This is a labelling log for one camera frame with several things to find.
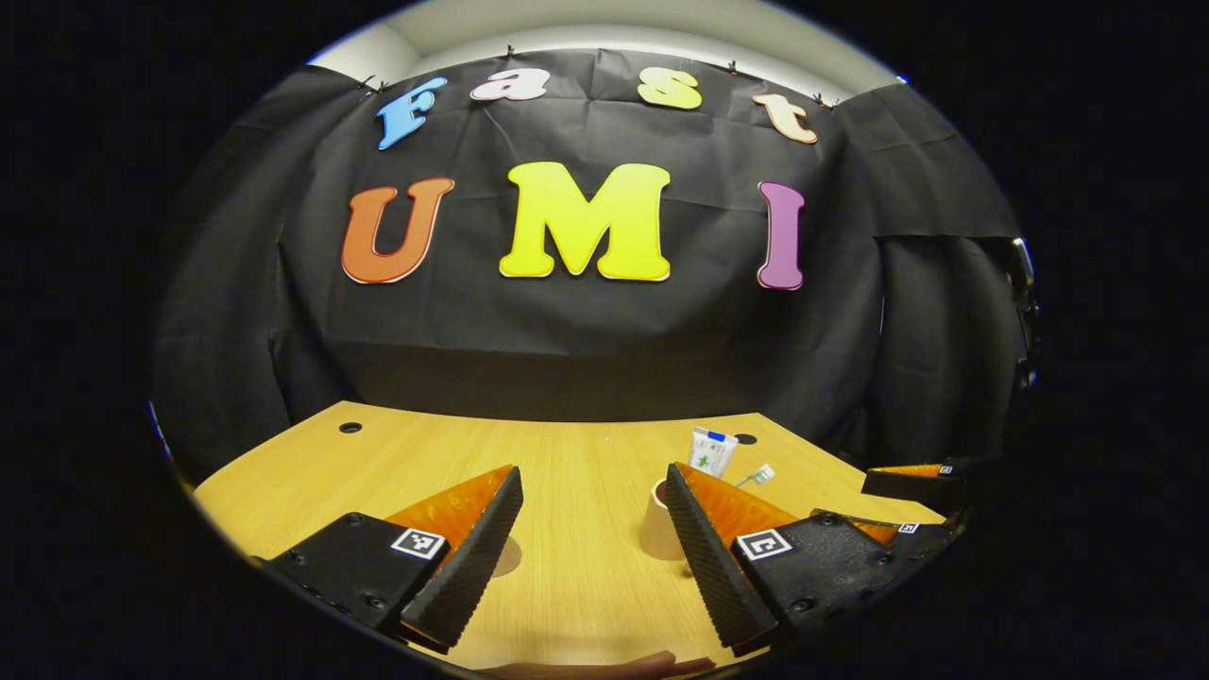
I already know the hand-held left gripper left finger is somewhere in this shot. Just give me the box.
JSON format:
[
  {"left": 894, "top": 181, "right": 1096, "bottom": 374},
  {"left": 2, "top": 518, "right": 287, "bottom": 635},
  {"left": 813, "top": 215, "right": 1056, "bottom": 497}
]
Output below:
[{"left": 269, "top": 465, "right": 524, "bottom": 653}]

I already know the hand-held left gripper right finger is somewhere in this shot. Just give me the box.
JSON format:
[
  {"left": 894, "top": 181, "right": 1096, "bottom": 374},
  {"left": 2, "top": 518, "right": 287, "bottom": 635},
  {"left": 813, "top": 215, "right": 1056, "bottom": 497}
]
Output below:
[{"left": 664, "top": 463, "right": 955, "bottom": 658}]

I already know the beige cup with brown inside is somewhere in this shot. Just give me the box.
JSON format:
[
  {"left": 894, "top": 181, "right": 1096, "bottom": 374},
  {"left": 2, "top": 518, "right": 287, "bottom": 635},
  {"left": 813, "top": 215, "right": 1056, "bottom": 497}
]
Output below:
[{"left": 639, "top": 477, "right": 702, "bottom": 562}]

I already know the white toothpaste tube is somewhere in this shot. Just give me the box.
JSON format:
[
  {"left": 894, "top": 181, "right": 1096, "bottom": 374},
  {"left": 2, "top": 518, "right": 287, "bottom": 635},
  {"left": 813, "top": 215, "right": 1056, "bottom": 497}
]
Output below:
[{"left": 688, "top": 427, "right": 740, "bottom": 479}]

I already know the light wooden desktop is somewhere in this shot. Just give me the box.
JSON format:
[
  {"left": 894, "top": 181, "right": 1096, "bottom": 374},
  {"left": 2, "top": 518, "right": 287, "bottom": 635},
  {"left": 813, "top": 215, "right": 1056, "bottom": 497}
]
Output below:
[{"left": 192, "top": 400, "right": 945, "bottom": 677}]

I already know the black backdrop cloth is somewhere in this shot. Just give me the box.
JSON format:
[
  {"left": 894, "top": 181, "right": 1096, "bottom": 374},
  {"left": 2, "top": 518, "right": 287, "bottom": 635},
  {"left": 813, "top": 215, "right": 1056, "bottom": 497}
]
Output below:
[{"left": 151, "top": 47, "right": 1035, "bottom": 485}]

